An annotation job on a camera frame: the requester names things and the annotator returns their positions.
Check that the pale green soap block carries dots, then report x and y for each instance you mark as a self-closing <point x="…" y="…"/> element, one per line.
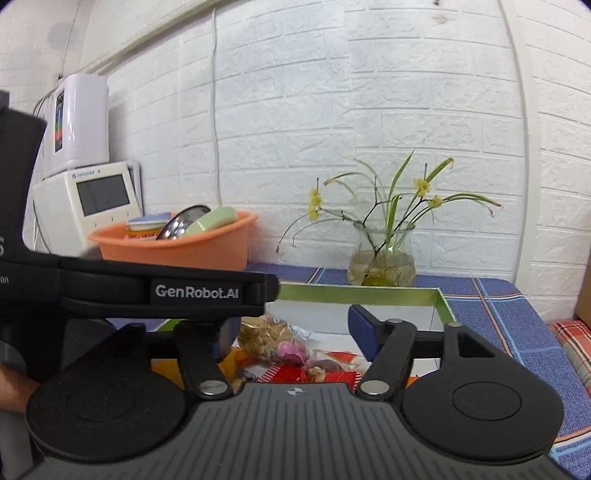
<point x="214" y="219"/>

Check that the white water purifier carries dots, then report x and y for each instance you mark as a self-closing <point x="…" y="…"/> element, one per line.
<point x="83" y="129"/>

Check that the brown paper bag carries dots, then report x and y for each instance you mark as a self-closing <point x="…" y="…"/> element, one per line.
<point x="585" y="304"/>

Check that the green cardboard box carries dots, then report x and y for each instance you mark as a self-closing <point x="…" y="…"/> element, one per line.
<point x="360" y="294"/>

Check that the person's left hand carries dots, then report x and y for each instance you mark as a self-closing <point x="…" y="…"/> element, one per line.
<point x="14" y="390"/>

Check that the orange plaid cloth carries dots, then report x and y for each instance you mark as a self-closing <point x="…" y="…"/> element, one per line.
<point x="575" y="344"/>

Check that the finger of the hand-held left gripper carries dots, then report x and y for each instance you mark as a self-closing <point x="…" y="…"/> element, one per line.
<point x="271" y="287"/>

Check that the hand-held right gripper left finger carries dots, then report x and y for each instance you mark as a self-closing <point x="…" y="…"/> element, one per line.
<point x="229" y="334"/>

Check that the pink edged nut packet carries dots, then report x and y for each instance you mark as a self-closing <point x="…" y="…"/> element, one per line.
<point x="261" y="337"/>

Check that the white appliance with screen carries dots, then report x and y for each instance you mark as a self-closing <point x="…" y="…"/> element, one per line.
<point x="60" y="203"/>

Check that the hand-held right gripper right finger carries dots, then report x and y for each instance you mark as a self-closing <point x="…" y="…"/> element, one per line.
<point x="360" y="325"/>

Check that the orange snack packet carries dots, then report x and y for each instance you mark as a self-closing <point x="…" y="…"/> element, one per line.
<point x="233" y="364"/>

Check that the white wall pipe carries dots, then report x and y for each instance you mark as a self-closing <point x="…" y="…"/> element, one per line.
<point x="531" y="184"/>

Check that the yellow flower plant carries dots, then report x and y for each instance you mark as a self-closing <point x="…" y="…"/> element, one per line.
<point x="315" y="199"/>

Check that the glass vase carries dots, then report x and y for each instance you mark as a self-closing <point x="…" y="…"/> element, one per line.
<point x="381" y="267"/>

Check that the blue checked cloth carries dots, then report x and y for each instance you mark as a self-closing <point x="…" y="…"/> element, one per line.
<point x="498" y="314"/>

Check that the red nut packet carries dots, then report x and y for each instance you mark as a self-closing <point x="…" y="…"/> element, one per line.
<point x="295" y="374"/>

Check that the orange plastic basin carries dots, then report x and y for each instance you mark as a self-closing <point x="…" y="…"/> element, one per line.
<point x="207" y="251"/>

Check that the printed bowl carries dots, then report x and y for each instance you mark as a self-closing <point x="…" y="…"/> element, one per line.
<point x="145" y="226"/>

